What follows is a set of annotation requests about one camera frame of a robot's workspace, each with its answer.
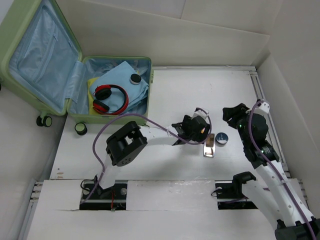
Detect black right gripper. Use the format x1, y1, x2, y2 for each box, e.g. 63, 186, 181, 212
222, 102, 256, 146

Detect black round jar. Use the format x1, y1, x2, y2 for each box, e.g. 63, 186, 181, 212
129, 73, 142, 85

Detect yellow garment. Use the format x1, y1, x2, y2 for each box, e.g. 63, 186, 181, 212
87, 77, 107, 115

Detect eyeshadow palette with mirror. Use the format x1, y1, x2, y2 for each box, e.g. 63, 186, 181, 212
203, 133, 216, 158

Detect green suitcase blue lining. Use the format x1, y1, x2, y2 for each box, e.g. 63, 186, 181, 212
0, 0, 153, 127

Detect light blue garment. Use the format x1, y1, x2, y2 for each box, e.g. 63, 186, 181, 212
87, 61, 149, 116

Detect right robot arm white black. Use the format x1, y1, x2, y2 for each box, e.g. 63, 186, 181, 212
222, 100, 320, 240

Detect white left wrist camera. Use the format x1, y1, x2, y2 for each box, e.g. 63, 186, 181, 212
192, 107, 209, 120

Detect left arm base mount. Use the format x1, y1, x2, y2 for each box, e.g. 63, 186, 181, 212
79, 182, 128, 211

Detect red black headphones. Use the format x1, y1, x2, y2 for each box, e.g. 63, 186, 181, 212
93, 84, 129, 116

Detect blue round tin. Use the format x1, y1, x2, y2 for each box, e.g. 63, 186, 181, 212
215, 132, 229, 146

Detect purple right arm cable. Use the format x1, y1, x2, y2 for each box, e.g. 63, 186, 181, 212
219, 99, 318, 240

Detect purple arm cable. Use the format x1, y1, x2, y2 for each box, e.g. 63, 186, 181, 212
219, 99, 318, 240
81, 107, 213, 205

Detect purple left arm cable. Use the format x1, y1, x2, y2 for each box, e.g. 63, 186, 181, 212
81, 107, 213, 205

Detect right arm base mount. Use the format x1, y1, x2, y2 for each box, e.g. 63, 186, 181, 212
211, 180, 257, 210

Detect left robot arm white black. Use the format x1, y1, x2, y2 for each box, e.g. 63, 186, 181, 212
90, 108, 212, 199

